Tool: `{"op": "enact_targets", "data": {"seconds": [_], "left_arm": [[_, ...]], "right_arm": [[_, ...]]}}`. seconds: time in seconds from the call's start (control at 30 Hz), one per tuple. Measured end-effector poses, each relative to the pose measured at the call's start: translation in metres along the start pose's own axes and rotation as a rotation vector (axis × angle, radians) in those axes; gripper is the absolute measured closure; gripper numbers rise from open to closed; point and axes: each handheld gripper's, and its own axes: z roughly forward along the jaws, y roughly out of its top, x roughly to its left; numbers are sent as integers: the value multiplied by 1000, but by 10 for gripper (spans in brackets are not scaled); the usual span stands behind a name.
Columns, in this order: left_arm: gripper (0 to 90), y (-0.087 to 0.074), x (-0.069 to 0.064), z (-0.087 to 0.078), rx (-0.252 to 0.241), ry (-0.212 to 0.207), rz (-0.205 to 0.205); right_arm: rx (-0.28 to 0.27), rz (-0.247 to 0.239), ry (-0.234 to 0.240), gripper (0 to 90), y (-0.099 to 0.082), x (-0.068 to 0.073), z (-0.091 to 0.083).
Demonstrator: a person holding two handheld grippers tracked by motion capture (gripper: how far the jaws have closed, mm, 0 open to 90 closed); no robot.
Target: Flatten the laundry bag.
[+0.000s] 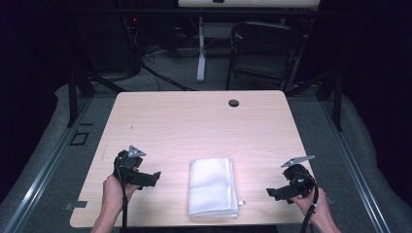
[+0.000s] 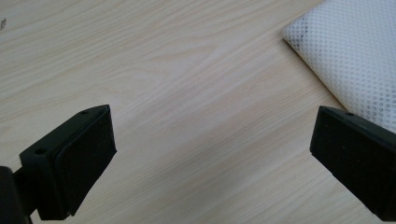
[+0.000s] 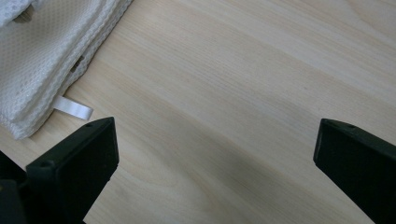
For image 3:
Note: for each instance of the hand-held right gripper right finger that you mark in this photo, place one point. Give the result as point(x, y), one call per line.
point(358, 161)

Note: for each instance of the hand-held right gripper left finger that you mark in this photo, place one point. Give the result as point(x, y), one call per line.
point(77, 168)

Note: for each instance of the white mesh zipper bag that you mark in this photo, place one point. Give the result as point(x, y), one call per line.
point(37, 56)

